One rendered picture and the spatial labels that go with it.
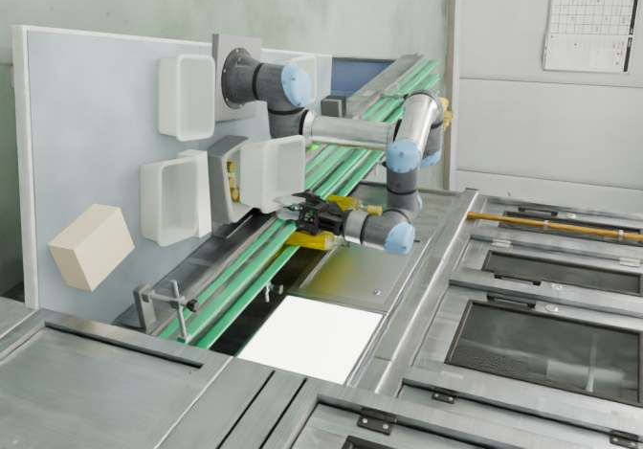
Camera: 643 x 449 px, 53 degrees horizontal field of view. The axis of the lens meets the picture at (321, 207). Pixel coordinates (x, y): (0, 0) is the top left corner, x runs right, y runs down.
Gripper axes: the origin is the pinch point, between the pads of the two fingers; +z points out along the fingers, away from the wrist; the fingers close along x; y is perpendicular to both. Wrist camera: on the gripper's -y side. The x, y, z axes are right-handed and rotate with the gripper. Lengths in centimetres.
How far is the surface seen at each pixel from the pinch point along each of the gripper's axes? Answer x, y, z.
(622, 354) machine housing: 30, -41, -89
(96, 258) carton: 12.5, 34.2, 26.8
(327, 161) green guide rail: 4, -69, 16
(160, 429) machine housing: 22, 63, -14
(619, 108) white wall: 11, -657, -85
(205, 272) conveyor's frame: 27.5, -4.8, 22.4
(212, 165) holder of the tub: 0.0, -17.1, 30.9
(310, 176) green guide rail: 7, -55, 16
